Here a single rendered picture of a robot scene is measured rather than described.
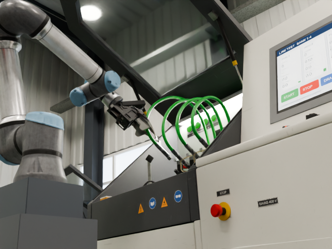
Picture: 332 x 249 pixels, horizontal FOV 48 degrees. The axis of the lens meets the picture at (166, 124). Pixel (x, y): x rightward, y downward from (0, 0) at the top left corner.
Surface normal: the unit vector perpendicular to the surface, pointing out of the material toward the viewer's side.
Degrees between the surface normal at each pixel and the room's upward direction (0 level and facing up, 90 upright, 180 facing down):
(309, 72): 76
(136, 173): 90
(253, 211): 90
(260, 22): 90
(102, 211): 90
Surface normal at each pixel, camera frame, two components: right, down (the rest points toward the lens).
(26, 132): -0.63, -0.25
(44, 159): 0.39, -0.62
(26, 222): 0.76, -0.28
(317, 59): -0.76, -0.41
